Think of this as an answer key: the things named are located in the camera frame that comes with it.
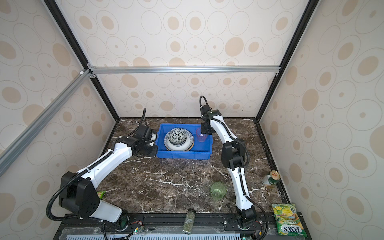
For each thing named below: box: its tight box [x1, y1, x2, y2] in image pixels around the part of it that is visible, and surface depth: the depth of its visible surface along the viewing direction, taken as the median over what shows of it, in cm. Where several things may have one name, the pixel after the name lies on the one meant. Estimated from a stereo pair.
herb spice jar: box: [182, 208, 196, 235], surface depth 72 cm
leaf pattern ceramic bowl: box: [168, 128, 187, 146], surface depth 99 cm
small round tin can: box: [268, 170, 281, 185], surface depth 81 cm
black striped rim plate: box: [164, 128, 195, 152], surface depth 99 cm
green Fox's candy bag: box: [271, 203, 307, 238], surface depth 74 cm
